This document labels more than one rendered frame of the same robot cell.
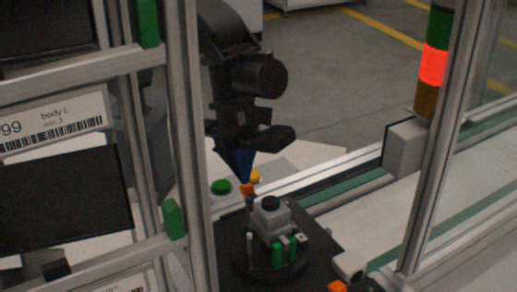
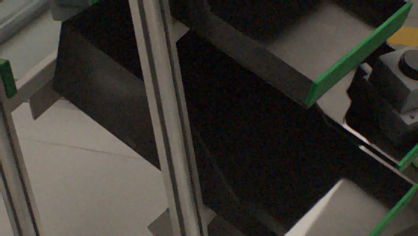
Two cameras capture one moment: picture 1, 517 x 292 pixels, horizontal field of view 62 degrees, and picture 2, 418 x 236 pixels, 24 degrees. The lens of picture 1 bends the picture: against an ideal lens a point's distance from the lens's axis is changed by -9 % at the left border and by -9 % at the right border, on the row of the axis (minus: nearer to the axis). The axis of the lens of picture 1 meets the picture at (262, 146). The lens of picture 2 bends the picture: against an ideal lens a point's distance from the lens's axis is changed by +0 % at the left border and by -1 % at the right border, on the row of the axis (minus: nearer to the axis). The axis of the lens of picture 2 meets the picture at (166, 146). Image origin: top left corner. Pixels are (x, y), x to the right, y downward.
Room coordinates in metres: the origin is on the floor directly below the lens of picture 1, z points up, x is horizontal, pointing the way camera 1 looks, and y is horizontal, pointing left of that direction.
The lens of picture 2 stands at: (0.98, -0.12, 1.67)
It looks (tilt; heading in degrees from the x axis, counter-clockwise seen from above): 31 degrees down; 156
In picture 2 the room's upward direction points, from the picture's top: 11 degrees counter-clockwise
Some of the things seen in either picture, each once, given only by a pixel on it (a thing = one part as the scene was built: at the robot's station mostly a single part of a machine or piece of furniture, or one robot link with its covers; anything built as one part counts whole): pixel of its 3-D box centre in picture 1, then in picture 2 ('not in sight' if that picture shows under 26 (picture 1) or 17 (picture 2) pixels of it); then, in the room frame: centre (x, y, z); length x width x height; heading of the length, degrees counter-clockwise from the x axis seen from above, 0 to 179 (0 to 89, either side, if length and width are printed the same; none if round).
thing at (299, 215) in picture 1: (270, 258); not in sight; (0.56, -0.01, 0.96); 0.24 x 0.24 x 0.02; 31
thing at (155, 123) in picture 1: (139, 150); not in sight; (0.89, 0.29, 0.96); 0.15 x 0.15 x 0.20; 73
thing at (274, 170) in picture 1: (251, 188); not in sight; (0.79, 0.02, 0.93); 0.21 x 0.07 x 0.06; 121
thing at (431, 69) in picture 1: (439, 62); not in sight; (0.55, -0.24, 1.33); 0.05 x 0.05 x 0.05
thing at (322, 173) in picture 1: (338, 182); not in sight; (0.83, -0.17, 0.91); 0.89 x 0.06 x 0.11; 121
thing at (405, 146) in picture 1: (434, 90); not in sight; (0.55, -0.24, 1.29); 0.12 x 0.05 x 0.25; 121
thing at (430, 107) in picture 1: (433, 95); not in sight; (0.55, -0.24, 1.28); 0.05 x 0.05 x 0.05
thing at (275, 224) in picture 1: (273, 220); not in sight; (0.55, -0.02, 1.06); 0.08 x 0.04 x 0.07; 31
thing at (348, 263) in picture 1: (348, 268); not in sight; (0.52, -0.15, 0.97); 0.05 x 0.05 x 0.04; 31
